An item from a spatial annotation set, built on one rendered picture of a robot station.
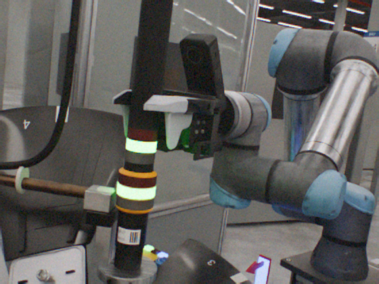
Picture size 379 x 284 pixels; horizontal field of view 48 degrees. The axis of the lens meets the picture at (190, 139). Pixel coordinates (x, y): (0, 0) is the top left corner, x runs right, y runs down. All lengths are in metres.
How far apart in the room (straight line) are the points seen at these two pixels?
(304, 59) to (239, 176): 0.37
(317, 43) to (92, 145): 0.55
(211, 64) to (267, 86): 3.84
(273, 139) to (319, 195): 3.88
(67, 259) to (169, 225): 1.21
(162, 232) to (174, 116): 1.25
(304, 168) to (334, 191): 0.06
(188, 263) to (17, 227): 0.28
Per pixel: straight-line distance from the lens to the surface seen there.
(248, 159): 0.70
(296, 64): 0.97
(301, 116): 1.05
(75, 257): 0.53
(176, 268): 0.70
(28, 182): 0.53
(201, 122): 0.55
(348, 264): 1.21
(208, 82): 0.57
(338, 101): 0.81
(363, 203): 1.17
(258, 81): 4.31
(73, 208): 0.55
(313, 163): 0.69
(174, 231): 1.76
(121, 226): 0.50
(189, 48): 0.55
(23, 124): 0.65
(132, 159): 0.47
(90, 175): 0.58
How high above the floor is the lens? 1.50
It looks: 8 degrees down
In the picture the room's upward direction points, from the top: 8 degrees clockwise
